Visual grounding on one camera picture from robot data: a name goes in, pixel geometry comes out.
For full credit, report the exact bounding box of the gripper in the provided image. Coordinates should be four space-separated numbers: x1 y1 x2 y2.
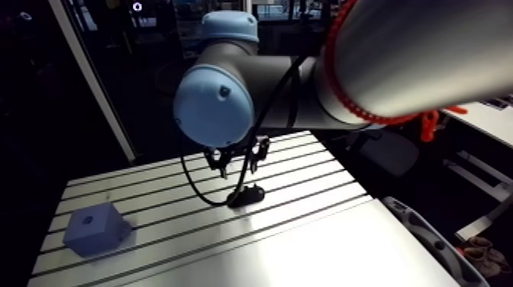
204 135 272 179

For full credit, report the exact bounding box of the pale holed strip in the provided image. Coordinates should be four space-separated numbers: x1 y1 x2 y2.
382 195 491 287

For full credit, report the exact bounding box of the red cable wrap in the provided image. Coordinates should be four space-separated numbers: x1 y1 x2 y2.
322 0 469 144

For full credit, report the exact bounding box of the dark blue-grey block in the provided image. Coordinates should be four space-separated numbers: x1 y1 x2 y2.
62 201 134 258

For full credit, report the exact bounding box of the white post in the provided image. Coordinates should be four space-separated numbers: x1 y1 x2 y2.
47 0 138 164

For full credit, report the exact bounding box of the white desk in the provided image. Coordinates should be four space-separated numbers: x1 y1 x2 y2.
440 95 513 150

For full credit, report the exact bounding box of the black cable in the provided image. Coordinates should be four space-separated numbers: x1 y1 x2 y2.
179 54 311 208

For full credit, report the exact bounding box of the black oval holder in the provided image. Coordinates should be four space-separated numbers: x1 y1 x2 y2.
225 182 266 209

